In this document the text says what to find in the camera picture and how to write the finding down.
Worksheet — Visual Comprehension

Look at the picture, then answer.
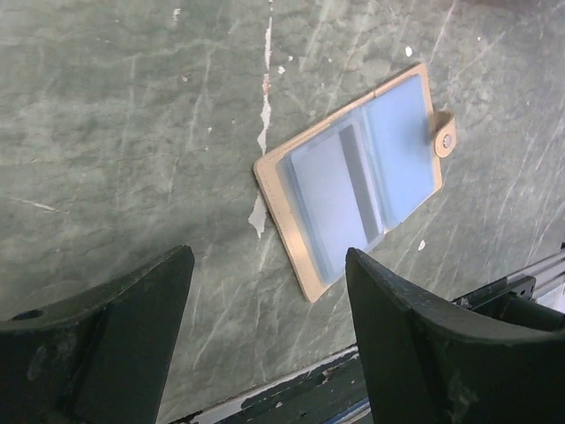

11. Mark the aluminium frame rail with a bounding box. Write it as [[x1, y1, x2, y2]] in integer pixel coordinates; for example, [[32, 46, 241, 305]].
[[507, 250, 564, 297]]

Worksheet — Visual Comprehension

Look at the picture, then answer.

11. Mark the grey striped credit card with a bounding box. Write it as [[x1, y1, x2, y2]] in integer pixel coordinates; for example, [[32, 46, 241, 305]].
[[287, 120, 384, 285]]

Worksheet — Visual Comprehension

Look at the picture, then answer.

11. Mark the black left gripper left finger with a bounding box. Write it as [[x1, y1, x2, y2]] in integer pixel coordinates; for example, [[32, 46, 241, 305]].
[[1, 246, 195, 423]]

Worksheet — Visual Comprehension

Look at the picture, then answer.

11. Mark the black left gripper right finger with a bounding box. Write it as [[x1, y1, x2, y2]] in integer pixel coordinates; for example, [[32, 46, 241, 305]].
[[346, 248, 564, 423]]

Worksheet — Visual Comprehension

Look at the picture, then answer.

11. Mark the tan card holder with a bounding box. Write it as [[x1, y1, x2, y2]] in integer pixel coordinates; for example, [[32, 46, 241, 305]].
[[253, 63, 457, 302]]

